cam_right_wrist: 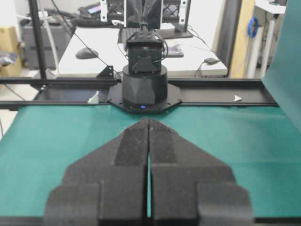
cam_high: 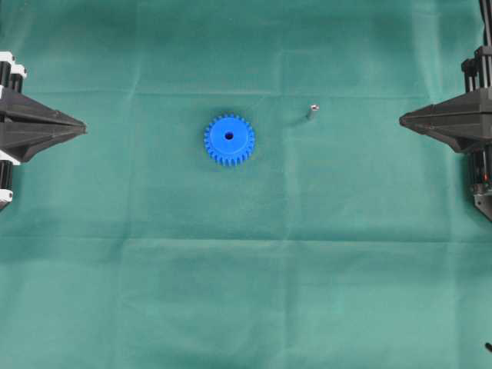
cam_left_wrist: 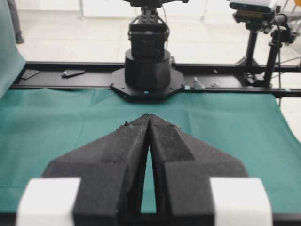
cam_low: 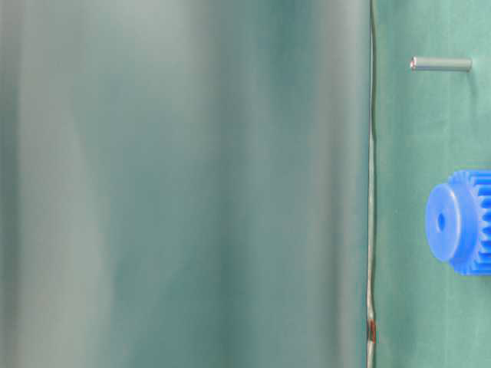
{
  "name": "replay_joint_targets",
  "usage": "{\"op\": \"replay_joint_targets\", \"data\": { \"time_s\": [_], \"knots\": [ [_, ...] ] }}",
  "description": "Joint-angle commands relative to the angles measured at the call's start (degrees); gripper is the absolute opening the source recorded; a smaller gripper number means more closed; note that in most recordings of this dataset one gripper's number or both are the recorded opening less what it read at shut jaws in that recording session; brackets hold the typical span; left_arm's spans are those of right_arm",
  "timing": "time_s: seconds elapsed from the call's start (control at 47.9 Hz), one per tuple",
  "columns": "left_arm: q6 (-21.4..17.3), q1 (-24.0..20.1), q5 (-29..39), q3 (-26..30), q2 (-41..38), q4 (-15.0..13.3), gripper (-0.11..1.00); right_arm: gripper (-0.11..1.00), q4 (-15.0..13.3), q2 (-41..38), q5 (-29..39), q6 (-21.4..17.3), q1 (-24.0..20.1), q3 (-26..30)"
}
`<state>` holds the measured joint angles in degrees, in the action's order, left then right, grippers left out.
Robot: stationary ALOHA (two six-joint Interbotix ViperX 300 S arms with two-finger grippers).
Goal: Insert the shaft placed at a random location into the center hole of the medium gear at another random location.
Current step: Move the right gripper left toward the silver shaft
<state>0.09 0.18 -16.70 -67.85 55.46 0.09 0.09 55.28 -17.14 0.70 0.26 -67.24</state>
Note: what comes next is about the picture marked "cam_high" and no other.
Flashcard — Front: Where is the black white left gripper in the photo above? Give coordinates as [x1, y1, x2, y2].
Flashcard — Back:
[0, 51, 88, 211]

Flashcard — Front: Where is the black cable top right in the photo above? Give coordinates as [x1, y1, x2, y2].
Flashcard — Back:
[477, 0, 492, 51]

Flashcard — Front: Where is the green table cloth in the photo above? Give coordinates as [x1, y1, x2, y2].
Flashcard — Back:
[1, 1, 491, 368]

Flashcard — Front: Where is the blue plastic gear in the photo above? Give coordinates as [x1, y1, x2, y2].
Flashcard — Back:
[204, 114, 255, 166]

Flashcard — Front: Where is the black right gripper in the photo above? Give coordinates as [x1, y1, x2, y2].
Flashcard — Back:
[399, 45, 491, 219]

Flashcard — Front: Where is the small silver metal shaft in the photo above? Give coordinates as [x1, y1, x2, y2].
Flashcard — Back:
[306, 104, 320, 121]

